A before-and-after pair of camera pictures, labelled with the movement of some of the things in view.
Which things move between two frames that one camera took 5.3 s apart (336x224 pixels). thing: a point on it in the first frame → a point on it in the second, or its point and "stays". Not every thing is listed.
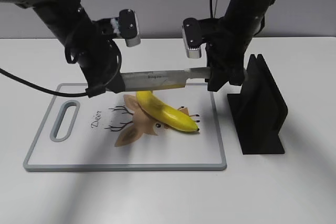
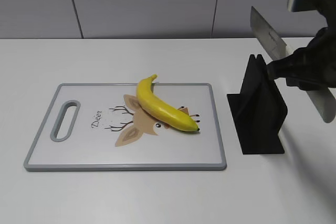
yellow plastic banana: (167, 115) stays
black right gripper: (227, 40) → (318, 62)
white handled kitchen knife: (142, 80) → (271, 45)
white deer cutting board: (113, 132) stays
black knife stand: (259, 110) stays
